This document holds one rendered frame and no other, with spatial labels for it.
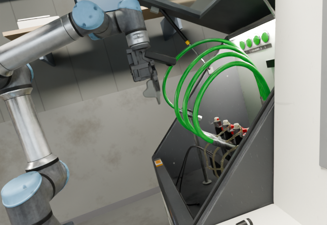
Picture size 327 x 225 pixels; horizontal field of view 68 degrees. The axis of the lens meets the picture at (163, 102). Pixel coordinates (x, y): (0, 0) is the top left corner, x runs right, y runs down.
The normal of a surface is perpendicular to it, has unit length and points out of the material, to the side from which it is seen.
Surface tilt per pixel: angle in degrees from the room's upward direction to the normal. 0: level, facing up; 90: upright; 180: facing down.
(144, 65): 90
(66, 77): 90
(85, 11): 90
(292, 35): 76
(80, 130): 90
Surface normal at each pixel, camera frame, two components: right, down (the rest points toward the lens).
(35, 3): 0.25, 0.04
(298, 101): -0.99, 0.04
